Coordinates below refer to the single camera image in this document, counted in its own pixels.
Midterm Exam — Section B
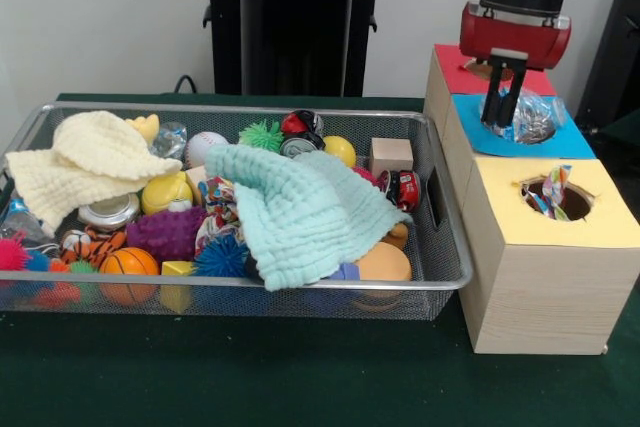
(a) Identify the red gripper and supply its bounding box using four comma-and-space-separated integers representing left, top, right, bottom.
460, 2, 573, 135

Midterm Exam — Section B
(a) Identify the clear plastic packet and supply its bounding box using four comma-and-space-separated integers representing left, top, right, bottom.
510, 87, 569, 145

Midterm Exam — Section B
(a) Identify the colourful polka dot cloth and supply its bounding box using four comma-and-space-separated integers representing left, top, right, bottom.
525, 162, 573, 220

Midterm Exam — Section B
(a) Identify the mint green cloth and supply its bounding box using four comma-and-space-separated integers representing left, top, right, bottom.
205, 143, 413, 292

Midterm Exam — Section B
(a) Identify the shallow clear mesh bin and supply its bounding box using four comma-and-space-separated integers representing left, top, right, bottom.
0, 100, 474, 323

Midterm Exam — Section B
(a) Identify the wooden box with three holes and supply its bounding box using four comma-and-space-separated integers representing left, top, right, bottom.
424, 44, 640, 356

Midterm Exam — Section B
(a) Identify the black chair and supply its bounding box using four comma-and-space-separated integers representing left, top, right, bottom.
578, 0, 640, 138

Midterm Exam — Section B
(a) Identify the small wooden cube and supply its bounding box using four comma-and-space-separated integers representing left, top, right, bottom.
368, 137, 415, 178

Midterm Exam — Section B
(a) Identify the yellow ball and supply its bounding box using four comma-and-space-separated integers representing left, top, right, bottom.
140, 172, 196, 216
323, 135, 358, 169

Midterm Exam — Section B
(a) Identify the peach orange ball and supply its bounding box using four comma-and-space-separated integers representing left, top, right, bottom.
353, 242, 413, 288

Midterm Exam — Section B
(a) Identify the green spiky ball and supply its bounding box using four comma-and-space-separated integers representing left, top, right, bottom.
238, 120, 285, 153

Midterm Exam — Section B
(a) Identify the white toy baseball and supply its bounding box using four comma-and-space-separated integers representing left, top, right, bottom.
184, 132, 231, 168

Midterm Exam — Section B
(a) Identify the orange toy basketball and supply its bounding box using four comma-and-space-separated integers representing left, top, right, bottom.
98, 247, 161, 306

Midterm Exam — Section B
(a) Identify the cream yellow cloth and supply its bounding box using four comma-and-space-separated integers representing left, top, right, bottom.
5, 110, 184, 231

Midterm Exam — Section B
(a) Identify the pink spiky ball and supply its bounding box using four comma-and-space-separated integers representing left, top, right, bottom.
0, 235, 33, 273

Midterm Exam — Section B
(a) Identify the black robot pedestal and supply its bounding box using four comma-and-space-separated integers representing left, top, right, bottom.
193, 0, 403, 98

